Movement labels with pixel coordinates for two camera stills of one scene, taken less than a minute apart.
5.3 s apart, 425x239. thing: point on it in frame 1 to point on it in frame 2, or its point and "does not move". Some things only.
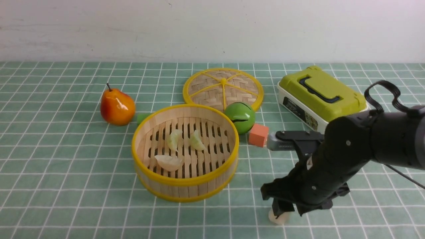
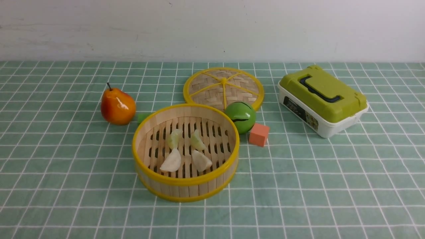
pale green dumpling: x=172 y=139 does not move
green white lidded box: x=316 y=97 does not move
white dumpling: x=282 y=218 to x=200 y=162
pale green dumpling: x=196 y=142 does not move
